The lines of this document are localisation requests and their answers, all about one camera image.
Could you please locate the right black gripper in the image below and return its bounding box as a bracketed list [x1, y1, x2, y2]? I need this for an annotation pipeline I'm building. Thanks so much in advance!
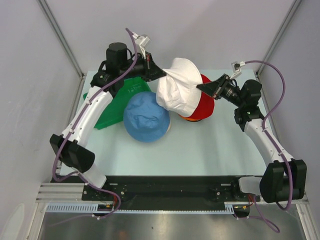
[197, 73, 246, 108]

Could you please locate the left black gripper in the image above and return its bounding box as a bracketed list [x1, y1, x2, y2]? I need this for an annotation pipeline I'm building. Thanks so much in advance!
[118, 50, 165, 82]

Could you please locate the red hat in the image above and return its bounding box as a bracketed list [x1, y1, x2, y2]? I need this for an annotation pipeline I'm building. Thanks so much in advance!
[183, 73, 215, 120]

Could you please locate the white hat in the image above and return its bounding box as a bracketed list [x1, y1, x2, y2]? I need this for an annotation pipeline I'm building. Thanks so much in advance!
[156, 57, 202, 117]

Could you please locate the orange bucket hat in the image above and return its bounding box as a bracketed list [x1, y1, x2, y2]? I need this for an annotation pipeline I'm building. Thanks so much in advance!
[180, 115, 201, 123]

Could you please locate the light blue hat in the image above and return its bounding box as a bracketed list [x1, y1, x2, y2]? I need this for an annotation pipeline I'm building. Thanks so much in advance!
[123, 91, 171, 143]

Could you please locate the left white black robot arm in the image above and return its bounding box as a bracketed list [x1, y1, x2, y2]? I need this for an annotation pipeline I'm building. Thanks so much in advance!
[49, 41, 166, 200]

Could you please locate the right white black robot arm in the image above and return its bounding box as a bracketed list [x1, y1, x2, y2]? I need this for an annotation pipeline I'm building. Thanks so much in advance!
[197, 74, 307, 203]

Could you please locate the green plastic tray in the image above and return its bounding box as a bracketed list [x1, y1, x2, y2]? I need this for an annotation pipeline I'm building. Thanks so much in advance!
[94, 77, 151, 130]

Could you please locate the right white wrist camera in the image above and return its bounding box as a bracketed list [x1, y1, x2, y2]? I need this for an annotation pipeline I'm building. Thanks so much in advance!
[230, 61, 246, 80]

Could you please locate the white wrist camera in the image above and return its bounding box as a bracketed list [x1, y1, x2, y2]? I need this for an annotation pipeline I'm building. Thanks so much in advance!
[132, 32, 151, 59]
[230, 61, 246, 80]

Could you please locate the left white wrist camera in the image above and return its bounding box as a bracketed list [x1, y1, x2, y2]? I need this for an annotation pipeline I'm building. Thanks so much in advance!
[132, 32, 151, 59]

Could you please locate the right aluminium frame post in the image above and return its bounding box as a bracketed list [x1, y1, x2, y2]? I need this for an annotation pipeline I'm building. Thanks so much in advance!
[262, 0, 304, 62]

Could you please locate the aluminium frame post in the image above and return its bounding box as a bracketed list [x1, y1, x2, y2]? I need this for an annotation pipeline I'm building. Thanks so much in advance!
[36, 0, 85, 79]
[262, 0, 304, 62]

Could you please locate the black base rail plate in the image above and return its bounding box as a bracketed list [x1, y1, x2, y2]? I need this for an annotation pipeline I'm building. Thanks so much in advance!
[49, 174, 261, 212]

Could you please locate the left aluminium frame post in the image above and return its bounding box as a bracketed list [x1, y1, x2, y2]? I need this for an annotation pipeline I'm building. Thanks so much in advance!
[36, 0, 85, 79]

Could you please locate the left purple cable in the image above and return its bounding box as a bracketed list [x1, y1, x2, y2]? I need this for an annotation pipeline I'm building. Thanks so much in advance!
[47, 27, 141, 227]

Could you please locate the white slotted cable duct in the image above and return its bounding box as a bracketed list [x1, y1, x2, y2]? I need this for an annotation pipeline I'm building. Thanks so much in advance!
[45, 202, 250, 215]

